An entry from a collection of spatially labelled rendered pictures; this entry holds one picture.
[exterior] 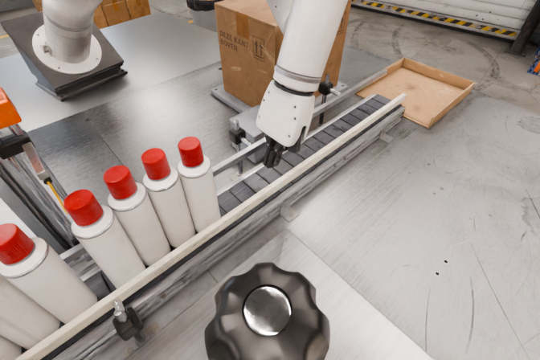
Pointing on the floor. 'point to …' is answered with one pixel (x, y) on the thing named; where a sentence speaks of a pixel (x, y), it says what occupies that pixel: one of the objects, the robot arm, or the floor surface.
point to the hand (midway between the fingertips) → (272, 157)
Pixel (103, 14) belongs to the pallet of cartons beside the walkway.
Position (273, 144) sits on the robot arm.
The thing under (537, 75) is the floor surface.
